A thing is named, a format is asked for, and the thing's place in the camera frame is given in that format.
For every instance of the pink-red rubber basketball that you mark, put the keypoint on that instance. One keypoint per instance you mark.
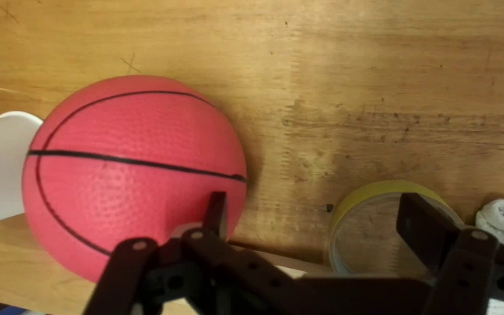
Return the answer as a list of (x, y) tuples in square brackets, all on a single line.
[(130, 164)]

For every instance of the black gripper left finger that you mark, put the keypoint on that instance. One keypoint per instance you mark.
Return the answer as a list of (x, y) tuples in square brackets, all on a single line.
[(175, 274)]

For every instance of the yellow-rimmed clear tape roll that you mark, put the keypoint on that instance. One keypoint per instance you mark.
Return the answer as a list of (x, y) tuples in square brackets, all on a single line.
[(375, 190)]

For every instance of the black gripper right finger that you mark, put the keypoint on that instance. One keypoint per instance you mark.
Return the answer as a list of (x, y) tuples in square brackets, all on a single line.
[(467, 269)]

